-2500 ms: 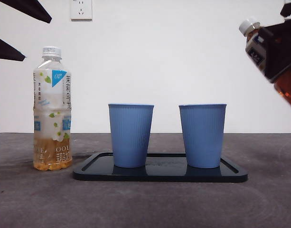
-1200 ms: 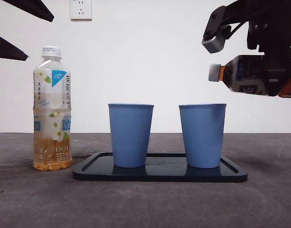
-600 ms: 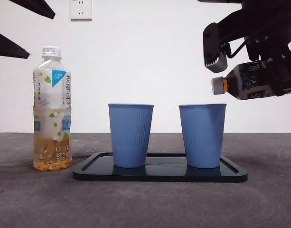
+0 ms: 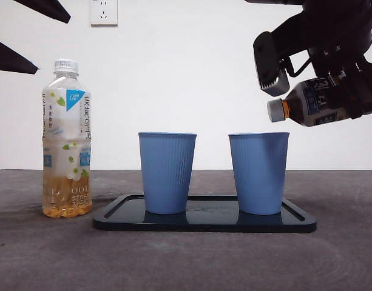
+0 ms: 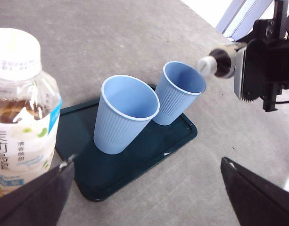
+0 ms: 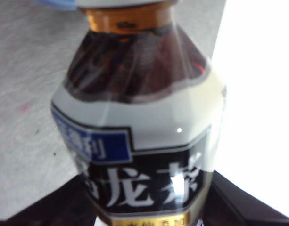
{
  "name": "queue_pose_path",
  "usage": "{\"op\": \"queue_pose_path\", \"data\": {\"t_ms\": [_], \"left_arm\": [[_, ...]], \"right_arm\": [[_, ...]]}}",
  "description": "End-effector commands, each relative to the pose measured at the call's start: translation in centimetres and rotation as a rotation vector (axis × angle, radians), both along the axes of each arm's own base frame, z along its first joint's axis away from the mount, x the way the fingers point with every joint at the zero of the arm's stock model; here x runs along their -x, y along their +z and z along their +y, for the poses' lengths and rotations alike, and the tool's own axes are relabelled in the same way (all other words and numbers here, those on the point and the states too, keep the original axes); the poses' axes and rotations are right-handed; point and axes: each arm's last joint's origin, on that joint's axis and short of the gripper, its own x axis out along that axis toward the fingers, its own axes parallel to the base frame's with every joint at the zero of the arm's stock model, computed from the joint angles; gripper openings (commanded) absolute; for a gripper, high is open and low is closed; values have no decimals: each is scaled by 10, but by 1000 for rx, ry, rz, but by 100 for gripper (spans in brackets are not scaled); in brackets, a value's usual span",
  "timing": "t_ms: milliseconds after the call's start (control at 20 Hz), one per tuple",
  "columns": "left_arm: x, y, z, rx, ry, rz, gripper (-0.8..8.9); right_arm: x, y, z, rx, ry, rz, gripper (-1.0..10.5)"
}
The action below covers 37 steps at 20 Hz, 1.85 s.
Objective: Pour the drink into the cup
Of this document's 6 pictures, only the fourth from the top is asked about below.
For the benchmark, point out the jasmine tea bottle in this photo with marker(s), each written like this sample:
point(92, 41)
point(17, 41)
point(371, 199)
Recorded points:
point(67, 121)

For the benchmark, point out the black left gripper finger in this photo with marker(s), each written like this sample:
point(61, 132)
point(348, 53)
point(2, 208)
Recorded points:
point(9, 59)
point(49, 9)

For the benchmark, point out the blue ribbed plastic cup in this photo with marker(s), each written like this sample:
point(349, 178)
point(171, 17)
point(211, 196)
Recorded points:
point(166, 172)
point(258, 172)

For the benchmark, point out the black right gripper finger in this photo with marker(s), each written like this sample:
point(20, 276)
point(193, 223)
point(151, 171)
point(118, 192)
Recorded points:
point(367, 94)
point(340, 77)

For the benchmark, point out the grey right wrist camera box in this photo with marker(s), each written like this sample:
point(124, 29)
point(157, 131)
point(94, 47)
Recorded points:
point(269, 60)

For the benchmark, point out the dark blue tray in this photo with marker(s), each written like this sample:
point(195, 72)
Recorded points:
point(210, 221)

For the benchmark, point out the white wall socket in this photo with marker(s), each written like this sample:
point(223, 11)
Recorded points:
point(103, 12)

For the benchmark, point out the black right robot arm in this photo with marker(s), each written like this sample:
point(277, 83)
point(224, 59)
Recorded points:
point(334, 27)

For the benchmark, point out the dark oolong tea bottle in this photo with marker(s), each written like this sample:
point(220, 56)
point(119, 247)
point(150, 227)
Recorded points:
point(307, 106)

